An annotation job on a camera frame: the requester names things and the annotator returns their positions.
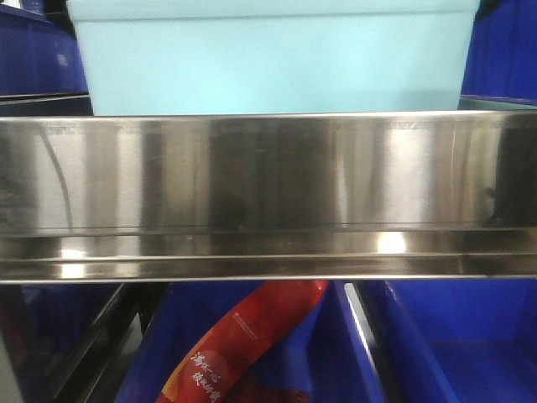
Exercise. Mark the light blue plastic bin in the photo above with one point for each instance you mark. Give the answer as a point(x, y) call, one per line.
point(236, 57)

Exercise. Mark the blue crate with snack bag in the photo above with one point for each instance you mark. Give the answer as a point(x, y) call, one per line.
point(322, 360)

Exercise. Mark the stainless steel shelf rack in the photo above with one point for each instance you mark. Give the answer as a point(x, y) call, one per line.
point(99, 215)

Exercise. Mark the red snack bag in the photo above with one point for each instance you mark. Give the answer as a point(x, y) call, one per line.
point(242, 336)

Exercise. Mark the blue crate lower right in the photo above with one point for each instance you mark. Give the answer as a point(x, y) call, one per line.
point(457, 340)

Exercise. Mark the blue crate upper left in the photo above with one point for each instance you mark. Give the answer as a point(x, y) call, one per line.
point(39, 51)

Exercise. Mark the blue crate upper right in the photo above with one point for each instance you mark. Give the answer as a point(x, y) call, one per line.
point(501, 60)

